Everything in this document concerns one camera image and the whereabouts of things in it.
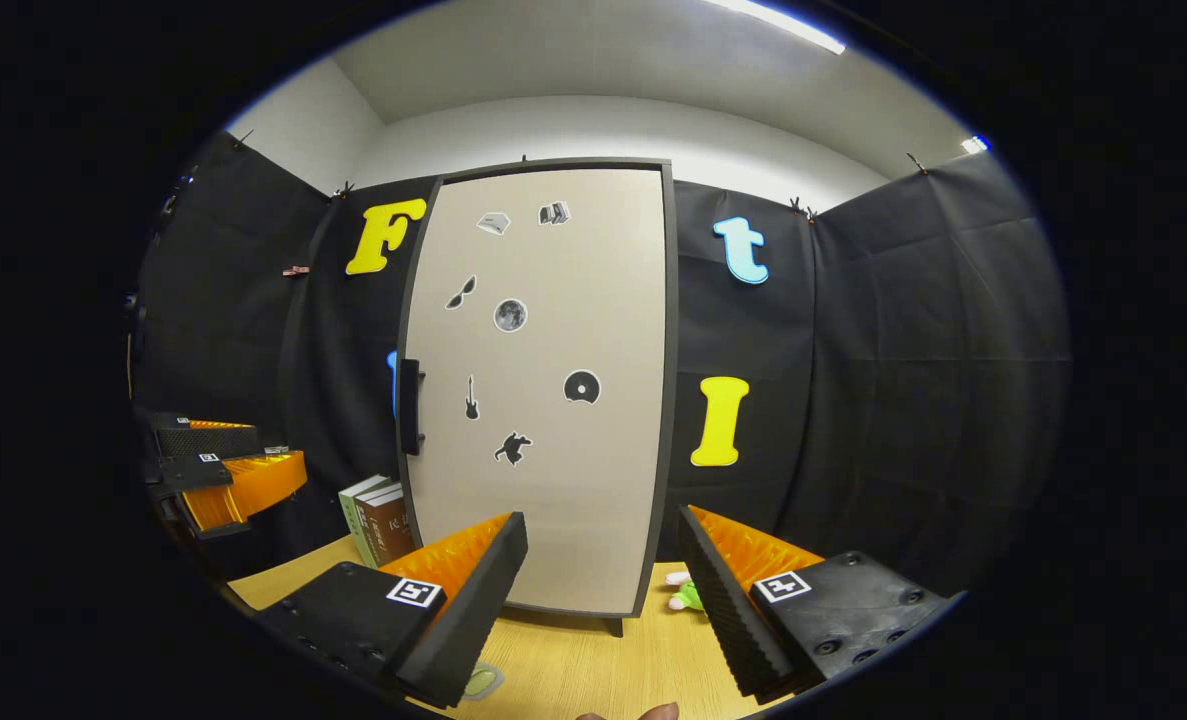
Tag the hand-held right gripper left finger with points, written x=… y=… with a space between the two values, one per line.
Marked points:
x=473 y=610

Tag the ceiling light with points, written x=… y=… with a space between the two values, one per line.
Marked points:
x=975 y=144

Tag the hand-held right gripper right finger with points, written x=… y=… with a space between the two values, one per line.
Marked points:
x=728 y=610

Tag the grey round coaster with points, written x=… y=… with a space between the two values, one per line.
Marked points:
x=500 y=678

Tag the dark brown book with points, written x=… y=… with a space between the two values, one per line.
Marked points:
x=367 y=540

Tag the dark grey cabinet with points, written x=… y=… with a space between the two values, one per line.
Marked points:
x=670 y=400

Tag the black backdrop cloth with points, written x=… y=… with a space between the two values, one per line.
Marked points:
x=903 y=400

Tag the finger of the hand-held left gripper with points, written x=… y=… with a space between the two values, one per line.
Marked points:
x=213 y=440
x=253 y=485

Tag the row of black cloth clips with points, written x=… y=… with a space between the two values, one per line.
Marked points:
x=341 y=190

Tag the green and pink plush toy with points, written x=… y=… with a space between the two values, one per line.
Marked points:
x=691 y=597

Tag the beige cabinet door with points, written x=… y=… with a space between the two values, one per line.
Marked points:
x=573 y=280

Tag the green book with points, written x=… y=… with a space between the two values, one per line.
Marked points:
x=351 y=525

